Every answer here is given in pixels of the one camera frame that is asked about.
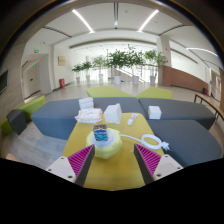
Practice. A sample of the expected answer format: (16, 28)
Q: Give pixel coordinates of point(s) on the small white remote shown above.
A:
(132, 119)

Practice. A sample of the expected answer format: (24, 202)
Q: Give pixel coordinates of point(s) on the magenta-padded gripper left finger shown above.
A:
(63, 166)

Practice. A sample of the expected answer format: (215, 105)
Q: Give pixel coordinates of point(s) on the dark grey ottoman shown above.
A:
(16, 120)

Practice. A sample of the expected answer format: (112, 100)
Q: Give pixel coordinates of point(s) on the stacked white boxes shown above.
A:
(86, 103)

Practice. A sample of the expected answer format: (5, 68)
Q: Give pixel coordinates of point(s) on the white house-shaped box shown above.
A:
(112, 114)

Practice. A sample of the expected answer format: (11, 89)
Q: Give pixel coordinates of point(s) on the red cabinet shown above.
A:
(62, 83)

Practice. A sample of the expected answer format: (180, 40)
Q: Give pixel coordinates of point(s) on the green exit sign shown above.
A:
(36, 51)

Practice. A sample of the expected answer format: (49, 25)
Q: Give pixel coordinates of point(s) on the row of potted plants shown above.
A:
(117, 60)

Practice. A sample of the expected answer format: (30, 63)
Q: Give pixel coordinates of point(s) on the wide yellow-green seat block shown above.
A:
(106, 91)

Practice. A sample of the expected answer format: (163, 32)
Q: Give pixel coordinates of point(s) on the round yellow-green power strip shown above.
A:
(107, 150)

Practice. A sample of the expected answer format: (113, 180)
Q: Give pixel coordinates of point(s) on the white tissue pack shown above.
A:
(88, 115)

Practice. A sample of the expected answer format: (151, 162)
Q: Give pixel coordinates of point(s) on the long grey sofa block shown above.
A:
(55, 115)

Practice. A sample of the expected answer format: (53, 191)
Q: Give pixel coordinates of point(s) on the framed wall picture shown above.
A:
(62, 60)

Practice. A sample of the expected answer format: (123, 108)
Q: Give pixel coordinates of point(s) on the small yellow-green seat block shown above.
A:
(155, 93)

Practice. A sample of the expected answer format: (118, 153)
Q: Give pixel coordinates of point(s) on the white cube box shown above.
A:
(154, 112)

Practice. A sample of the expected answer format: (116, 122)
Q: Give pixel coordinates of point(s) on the grey angular sofa block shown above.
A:
(183, 110)

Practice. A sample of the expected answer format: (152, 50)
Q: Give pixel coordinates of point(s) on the large grey sofa block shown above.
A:
(190, 141)

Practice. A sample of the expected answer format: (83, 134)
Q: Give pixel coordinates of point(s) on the ceiling strip lights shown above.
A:
(83, 21)

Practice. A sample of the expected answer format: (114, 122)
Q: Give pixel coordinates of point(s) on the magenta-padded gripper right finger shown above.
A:
(166, 165)

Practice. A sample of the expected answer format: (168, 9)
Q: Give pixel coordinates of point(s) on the green bench seat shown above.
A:
(33, 105)

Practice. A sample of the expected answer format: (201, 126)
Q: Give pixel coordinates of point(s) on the wooden bench with black frame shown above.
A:
(208, 100)

